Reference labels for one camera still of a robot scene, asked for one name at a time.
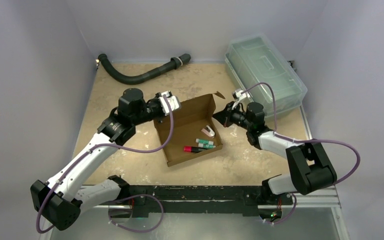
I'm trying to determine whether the pink white clip tool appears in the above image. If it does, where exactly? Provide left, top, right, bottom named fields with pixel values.
left=201, top=125, right=216, bottom=138

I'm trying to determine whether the brown cardboard box sheet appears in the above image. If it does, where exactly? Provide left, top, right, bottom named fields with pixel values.
left=163, top=91, right=225, bottom=167

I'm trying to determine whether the green white tube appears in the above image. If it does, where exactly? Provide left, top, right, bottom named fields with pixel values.
left=195, top=138, right=214, bottom=146
left=199, top=143, right=216, bottom=149

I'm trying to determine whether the black red marker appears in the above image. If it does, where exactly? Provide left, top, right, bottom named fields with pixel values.
left=183, top=146, right=208, bottom=153

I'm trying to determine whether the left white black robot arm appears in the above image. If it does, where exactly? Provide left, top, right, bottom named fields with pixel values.
left=30, top=88, right=181, bottom=234

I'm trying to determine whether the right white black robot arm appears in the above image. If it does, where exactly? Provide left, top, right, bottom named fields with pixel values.
left=213, top=102, right=337, bottom=204

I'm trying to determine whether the clear plastic storage bin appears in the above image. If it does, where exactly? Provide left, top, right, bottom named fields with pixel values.
left=225, top=33, right=308, bottom=118

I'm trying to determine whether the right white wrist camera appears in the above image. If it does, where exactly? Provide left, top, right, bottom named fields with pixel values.
left=231, top=88, right=251, bottom=110

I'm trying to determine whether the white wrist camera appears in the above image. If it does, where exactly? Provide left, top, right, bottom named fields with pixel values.
left=231, top=88, right=251, bottom=110
left=156, top=91, right=182, bottom=116

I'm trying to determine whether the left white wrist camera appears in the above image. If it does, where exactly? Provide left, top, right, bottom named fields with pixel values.
left=156, top=91, right=182, bottom=116

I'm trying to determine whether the black corrugated hose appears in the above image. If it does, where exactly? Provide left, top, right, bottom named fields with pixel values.
left=97, top=53, right=192, bottom=86

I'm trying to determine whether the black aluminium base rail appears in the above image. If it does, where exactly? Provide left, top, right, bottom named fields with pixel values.
left=47, top=184, right=342, bottom=220

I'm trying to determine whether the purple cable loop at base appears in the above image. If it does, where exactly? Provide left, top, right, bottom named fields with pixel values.
left=107, top=191, right=166, bottom=233

